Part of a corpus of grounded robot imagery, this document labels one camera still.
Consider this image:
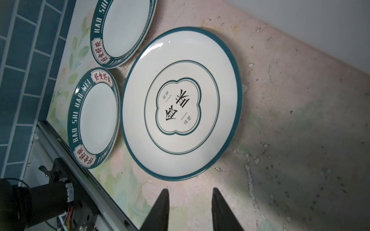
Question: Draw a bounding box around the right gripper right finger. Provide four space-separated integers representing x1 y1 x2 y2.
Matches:
212 188 244 231

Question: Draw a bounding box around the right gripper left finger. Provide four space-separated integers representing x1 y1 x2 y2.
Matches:
139 189 170 231

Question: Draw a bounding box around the white plate black pattern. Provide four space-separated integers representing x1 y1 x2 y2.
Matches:
121 27 243 181

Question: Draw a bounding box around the green rimmed white plate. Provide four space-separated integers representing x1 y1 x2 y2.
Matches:
67 68 120 169
90 0 157 69

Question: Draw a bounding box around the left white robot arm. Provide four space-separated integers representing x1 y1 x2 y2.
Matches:
1 179 74 231

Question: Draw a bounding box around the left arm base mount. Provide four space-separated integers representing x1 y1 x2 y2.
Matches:
39 158 100 231

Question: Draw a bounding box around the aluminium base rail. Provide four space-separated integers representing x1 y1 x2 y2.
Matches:
21 121 137 231

